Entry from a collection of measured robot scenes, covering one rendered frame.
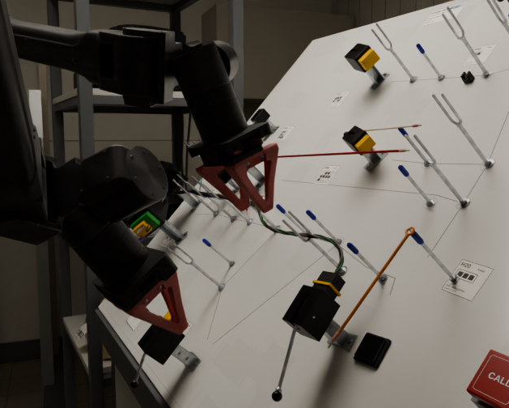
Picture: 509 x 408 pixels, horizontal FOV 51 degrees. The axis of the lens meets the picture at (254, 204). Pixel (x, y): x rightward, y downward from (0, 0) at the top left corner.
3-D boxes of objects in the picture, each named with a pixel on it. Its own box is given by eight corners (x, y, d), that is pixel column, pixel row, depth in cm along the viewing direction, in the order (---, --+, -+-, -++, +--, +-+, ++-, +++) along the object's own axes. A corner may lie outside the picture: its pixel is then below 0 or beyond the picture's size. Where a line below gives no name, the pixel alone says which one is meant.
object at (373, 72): (371, 69, 124) (348, 40, 121) (393, 75, 114) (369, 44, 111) (356, 82, 125) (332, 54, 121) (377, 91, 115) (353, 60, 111)
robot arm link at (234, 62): (117, 104, 63) (117, 27, 60) (150, 91, 74) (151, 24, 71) (218, 116, 61) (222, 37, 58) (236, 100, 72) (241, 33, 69)
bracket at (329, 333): (327, 342, 76) (305, 324, 74) (335, 328, 76) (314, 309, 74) (349, 351, 72) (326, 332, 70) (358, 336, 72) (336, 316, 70)
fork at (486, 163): (497, 159, 76) (446, 88, 70) (490, 169, 76) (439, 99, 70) (485, 159, 78) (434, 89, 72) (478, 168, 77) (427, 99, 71)
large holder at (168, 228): (194, 203, 146) (154, 169, 140) (188, 243, 131) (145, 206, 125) (176, 217, 148) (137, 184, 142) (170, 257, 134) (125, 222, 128)
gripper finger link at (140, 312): (186, 300, 67) (139, 246, 63) (213, 312, 60) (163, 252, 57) (146, 342, 64) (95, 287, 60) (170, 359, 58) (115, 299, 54)
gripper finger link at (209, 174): (256, 197, 72) (230, 132, 70) (286, 198, 66) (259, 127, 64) (215, 220, 69) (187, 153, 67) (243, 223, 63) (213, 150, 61)
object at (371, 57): (376, 57, 112) (370, 48, 111) (380, 58, 110) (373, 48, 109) (364, 70, 112) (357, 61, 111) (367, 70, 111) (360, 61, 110)
